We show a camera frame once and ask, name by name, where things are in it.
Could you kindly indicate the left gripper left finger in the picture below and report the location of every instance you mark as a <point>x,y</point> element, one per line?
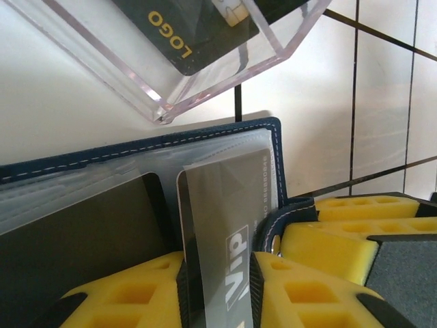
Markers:
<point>136,297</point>

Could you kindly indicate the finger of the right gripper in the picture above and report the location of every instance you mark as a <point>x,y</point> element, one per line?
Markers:
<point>362,208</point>
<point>324,253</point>

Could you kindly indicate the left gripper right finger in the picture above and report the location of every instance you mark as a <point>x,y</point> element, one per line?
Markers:
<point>307,297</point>

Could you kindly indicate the grey VIP card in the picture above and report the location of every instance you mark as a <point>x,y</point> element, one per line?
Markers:
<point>222,212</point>

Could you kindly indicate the blue fabric card holder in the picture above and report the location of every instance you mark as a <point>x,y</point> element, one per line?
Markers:
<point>205,136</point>

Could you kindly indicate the clear acrylic card box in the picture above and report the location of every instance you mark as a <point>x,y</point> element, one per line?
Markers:
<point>205,85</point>

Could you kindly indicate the black LOGO bank card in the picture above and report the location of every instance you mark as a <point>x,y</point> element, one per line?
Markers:
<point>177,37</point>

